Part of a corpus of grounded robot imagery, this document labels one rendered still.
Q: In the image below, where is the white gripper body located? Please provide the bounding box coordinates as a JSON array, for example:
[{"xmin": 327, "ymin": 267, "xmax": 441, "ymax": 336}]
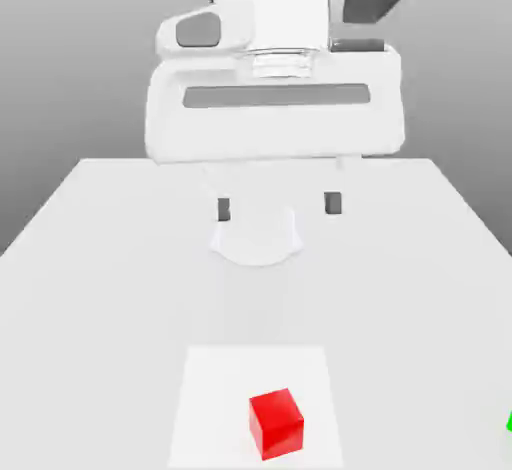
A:
[{"xmin": 143, "ymin": 44, "xmax": 406, "ymax": 165}]

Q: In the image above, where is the small red cube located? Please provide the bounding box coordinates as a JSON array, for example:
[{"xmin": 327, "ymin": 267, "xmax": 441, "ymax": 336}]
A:
[{"xmin": 248, "ymin": 387, "xmax": 306, "ymax": 462}]

